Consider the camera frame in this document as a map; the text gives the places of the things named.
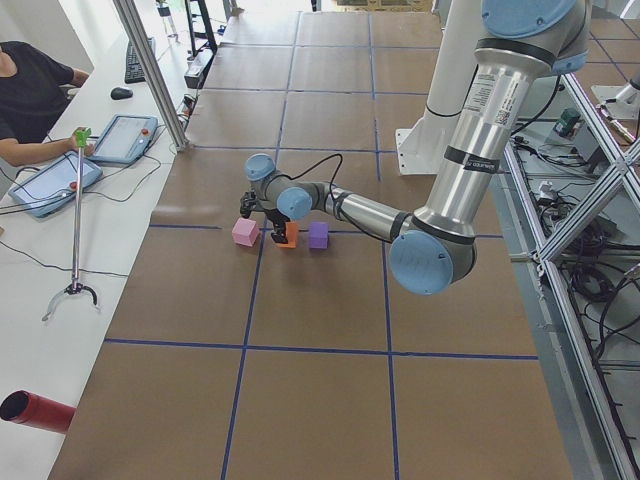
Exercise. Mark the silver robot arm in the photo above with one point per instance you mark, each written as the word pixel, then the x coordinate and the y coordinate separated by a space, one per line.
pixel 491 54

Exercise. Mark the black computer mouse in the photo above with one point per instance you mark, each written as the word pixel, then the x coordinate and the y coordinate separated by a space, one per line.
pixel 121 93

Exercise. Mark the white desk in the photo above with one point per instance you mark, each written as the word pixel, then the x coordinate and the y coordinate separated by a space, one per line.
pixel 54 358

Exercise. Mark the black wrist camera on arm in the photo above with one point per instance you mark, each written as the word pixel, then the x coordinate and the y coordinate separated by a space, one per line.
pixel 249 203

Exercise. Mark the green handled reacher grabber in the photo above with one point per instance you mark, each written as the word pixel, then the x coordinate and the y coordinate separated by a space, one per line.
pixel 75 287

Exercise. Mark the far blue teach pendant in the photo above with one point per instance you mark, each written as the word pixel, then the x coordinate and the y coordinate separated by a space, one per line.
pixel 125 139

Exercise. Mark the dark purple foam cube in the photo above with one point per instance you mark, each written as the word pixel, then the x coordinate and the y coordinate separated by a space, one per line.
pixel 318 235

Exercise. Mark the blue teach pendant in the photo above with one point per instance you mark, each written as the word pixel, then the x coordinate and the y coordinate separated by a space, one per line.
pixel 50 189
pixel 125 139

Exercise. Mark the person in black shirt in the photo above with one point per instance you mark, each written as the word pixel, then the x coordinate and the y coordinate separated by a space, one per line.
pixel 32 101

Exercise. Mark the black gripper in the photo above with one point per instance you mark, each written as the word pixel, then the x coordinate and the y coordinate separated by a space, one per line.
pixel 275 218

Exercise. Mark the near blue teach pendant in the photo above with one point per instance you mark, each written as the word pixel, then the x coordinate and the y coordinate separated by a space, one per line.
pixel 50 189

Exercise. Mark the aluminium frame rail structure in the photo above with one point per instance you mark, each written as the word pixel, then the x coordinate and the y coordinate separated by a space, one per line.
pixel 570 209

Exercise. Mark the person's hand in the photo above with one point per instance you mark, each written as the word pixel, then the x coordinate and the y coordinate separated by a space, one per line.
pixel 88 148

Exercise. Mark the orange foam cube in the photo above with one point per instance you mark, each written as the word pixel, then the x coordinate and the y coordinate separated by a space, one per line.
pixel 291 235

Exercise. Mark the red cylinder tube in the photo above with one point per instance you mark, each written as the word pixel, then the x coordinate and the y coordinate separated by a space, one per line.
pixel 30 409

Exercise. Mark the pink foam cube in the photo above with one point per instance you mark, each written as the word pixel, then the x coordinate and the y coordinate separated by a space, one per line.
pixel 245 232

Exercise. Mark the aluminium frame post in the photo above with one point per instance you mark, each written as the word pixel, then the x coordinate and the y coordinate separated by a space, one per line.
pixel 136 33

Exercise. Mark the black keyboard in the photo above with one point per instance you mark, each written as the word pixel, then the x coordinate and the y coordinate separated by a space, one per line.
pixel 134 72

